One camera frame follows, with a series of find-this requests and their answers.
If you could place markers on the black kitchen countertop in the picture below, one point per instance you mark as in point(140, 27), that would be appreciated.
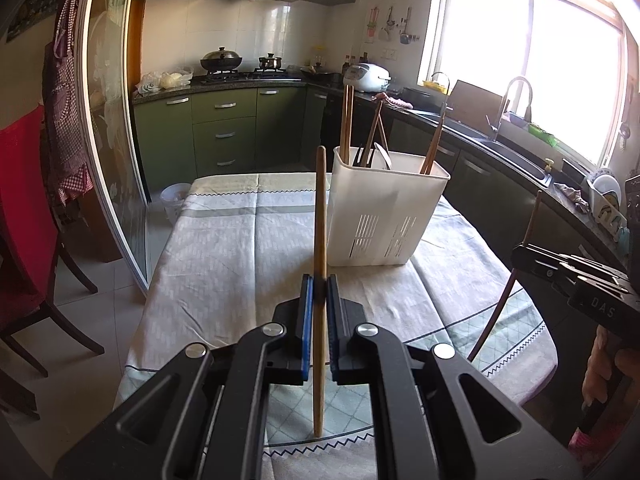
point(565, 200)

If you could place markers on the dark wooden chopstick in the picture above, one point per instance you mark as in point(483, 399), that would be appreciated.
point(492, 315)

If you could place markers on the white wall socket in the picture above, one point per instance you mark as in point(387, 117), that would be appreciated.
point(390, 53)

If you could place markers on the steel sink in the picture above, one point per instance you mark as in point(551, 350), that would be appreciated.
point(490, 150)

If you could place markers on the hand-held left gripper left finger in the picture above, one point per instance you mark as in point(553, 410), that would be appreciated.
point(307, 320)

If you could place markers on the red covered wooden chair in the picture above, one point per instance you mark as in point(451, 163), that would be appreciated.
point(25, 185)

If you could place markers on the dish rack with plates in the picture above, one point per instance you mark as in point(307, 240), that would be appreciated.
point(607, 205)

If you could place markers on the hanging kitchen tools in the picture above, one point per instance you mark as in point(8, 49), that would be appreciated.
point(400, 27)

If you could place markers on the light bamboo chopstick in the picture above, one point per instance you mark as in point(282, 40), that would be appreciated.
point(350, 120)
point(434, 142)
point(320, 210)
point(344, 125)

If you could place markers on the black gas stove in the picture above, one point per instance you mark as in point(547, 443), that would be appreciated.
point(250, 76)

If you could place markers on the green kitchen cabinets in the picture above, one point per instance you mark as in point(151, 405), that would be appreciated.
point(225, 135)

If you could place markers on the black baking tray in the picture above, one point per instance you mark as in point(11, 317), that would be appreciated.
point(417, 96)

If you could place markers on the black wok with lid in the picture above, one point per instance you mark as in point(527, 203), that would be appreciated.
point(221, 59)

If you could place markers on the white rice cooker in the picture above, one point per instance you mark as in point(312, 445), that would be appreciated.
point(365, 79)

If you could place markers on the kitchen window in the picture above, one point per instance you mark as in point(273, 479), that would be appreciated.
point(550, 60)

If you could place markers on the black frying pan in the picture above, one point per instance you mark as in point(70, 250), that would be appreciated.
point(322, 76)

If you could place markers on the plastic bag with food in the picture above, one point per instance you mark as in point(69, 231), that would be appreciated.
point(167, 81)

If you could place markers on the steel cooking pot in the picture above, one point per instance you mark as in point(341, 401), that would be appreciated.
point(271, 62)

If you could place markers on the green sponge tray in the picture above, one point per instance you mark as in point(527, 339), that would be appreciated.
point(537, 132)

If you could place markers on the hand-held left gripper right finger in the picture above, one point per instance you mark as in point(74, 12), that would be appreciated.
point(334, 340)

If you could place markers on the pale patterned tablecloth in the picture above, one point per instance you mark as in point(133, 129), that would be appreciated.
point(225, 260)

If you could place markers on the brown cutting board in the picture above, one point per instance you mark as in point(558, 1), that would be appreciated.
point(475, 102)

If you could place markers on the grey rag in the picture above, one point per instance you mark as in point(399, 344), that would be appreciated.
point(572, 197)

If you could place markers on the yellow basket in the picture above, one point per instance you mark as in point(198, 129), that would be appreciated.
point(436, 86)

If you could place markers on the person's right hand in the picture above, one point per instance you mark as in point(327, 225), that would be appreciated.
point(597, 370)

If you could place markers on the sliding glass door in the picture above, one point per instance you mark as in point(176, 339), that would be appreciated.
point(110, 135)

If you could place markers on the dark wall poster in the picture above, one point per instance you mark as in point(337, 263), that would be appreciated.
point(35, 10)

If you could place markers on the checkered apron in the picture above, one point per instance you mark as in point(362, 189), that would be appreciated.
point(65, 110)

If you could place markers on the pink knitted cloth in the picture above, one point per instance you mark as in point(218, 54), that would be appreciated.
point(395, 101)

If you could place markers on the dark sauce bottles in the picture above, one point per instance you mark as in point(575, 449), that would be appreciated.
point(352, 64)

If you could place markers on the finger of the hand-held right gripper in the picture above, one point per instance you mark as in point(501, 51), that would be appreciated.
point(545, 267)

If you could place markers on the chrome faucet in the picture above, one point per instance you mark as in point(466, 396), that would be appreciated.
point(522, 85)

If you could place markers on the white plastic utensil holder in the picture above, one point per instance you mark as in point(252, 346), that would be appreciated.
point(380, 210)

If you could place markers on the dark brown chopstick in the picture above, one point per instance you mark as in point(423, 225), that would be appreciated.
point(372, 130)

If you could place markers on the white trash bin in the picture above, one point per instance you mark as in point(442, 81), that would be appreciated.
point(175, 205)

